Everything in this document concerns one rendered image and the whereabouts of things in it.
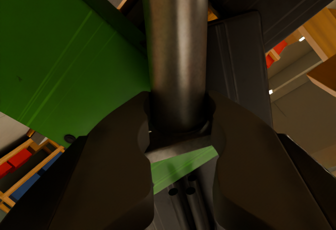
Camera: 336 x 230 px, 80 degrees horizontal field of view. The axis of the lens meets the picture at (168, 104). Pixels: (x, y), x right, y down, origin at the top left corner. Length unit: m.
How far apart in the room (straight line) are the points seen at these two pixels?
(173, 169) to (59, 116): 0.11
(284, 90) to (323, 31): 6.76
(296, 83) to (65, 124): 7.59
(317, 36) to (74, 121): 0.91
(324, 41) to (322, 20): 0.08
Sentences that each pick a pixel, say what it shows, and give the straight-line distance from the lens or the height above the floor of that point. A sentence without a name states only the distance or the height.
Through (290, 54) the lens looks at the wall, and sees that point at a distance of 9.53.
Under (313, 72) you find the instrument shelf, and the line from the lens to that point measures 0.74.
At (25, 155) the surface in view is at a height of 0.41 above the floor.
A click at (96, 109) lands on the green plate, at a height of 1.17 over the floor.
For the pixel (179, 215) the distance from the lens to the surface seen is 0.22.
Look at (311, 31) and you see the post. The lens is 0.96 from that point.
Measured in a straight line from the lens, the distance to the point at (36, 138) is 0.41.
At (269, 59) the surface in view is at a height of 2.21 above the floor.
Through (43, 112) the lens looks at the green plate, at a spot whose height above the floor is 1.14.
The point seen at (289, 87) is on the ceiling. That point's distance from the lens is 7.70.
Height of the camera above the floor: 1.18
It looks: 8 degrees up
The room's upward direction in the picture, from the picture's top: 136 degrees clockwise
